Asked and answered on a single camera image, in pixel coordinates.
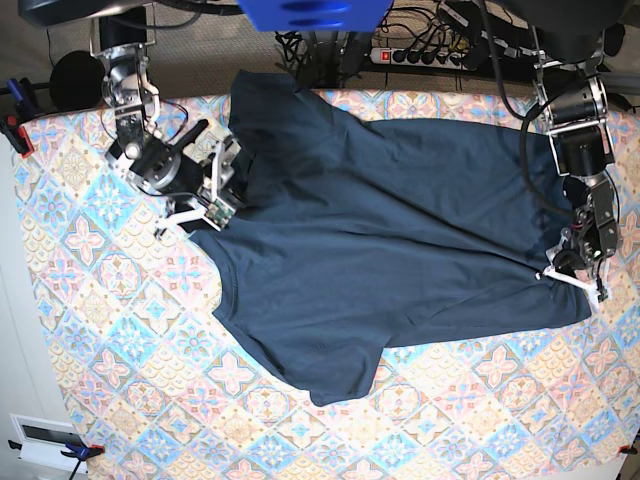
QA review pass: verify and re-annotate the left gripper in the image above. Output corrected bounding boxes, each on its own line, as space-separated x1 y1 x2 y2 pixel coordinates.
535 227 611 313

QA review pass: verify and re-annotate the white power strip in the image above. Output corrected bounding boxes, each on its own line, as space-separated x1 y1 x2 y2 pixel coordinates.
369 47 466 70

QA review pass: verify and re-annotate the blue clamp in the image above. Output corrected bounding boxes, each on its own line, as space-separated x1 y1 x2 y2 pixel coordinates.
7 440 105 479
1 77 37 158

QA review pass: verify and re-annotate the black round stool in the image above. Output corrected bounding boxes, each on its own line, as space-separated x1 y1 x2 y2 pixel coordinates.
49 50 105 112

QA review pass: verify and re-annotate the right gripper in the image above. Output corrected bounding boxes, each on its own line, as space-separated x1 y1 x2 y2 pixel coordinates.
129 119 248 238

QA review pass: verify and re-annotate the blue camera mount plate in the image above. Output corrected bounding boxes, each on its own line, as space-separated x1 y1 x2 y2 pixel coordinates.
237 0 392 32

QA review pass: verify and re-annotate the dark navy t-shirt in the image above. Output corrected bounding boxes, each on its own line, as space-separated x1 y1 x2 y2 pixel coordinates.
191 72 590 406

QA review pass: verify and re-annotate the blue clamp upper left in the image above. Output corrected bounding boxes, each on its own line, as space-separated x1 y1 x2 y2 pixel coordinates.
1 77 37 158

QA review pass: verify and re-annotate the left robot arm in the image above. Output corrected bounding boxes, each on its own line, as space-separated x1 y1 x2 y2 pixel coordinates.
502 1 631 305

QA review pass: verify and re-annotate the blue clamp lower left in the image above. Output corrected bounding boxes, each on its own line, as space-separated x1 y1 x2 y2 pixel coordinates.
7 440 105 479

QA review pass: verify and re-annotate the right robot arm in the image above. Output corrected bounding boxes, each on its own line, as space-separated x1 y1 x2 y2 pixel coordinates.
90 6 241 237

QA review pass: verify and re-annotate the patterned tile tablecloth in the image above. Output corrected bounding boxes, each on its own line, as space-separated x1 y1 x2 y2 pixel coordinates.
12 111 639 479

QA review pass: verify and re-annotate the white wall outlet box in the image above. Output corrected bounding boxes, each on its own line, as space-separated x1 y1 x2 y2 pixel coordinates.
10 414 82 473

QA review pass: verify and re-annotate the black round base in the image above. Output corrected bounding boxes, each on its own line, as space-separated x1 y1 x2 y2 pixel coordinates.
601 23 626 57

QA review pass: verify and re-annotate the orange clamp lower right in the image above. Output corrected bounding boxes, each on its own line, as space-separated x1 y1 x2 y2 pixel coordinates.
618 445 639 455

